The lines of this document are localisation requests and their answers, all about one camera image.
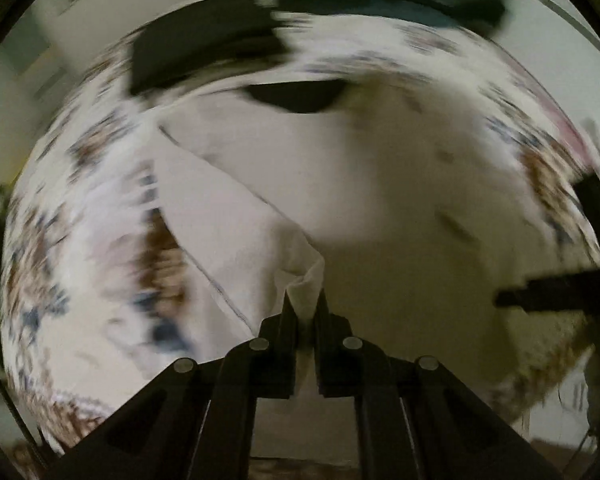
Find beige long sleeve shirt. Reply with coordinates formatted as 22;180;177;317
157;74;600;385

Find folded black clothes stack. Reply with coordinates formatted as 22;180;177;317
129;0;287;96

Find floral bed quilt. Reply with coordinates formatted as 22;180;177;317
2;14;600;449

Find white bed headboard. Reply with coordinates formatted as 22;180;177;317
492;0;600;153

